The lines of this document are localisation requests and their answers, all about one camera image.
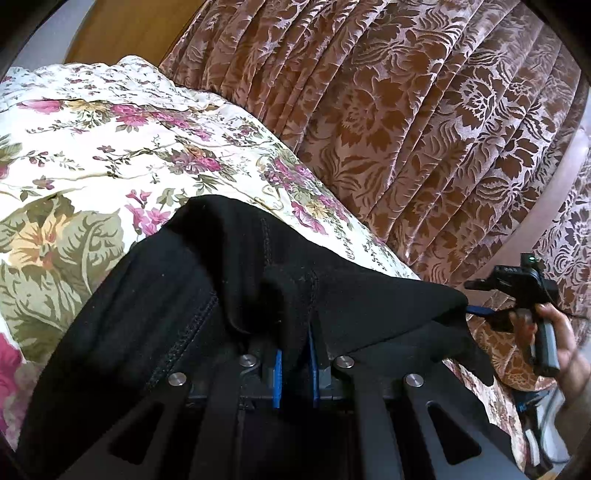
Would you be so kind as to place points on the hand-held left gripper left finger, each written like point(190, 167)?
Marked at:
point(276, 383)

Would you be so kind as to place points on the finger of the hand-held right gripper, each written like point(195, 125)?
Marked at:
point(478, 310)

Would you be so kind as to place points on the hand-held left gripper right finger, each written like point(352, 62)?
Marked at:
point(315, 378)

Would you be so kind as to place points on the black pants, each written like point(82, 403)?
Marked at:
point(231, 277)

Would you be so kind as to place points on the person's right forearm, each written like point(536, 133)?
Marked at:
point(575, 406)

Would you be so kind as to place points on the person's right hand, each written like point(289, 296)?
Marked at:
point(561, 337)

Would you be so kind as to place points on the golden patterned cloth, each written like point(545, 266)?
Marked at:
point(508, 360)

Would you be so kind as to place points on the mauve curtain band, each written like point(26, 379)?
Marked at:
point(545, 203)

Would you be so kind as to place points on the blue object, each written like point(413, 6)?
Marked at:
point(531, 402)

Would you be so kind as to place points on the brown floral curtain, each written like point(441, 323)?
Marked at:
point(369, 115)

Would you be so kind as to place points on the floral bedspread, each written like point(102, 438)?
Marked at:
point(92, 138)

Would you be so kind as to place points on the wooden board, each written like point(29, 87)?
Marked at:
point(120, 27)

